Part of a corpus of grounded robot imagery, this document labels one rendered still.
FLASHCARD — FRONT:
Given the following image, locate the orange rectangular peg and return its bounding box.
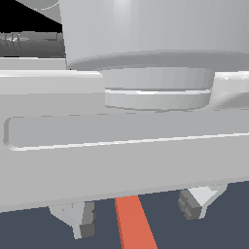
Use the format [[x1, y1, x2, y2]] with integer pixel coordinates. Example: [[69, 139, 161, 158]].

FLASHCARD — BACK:
[[114, 195, 160, 249]]

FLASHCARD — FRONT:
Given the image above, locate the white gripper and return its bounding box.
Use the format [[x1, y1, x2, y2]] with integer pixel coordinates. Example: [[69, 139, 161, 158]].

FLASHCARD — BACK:
[[0, 56, 249, 241]]

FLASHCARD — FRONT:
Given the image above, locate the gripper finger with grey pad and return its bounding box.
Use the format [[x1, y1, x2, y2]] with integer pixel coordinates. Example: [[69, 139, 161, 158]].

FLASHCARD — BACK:
[[177, 184, 229, 222]]

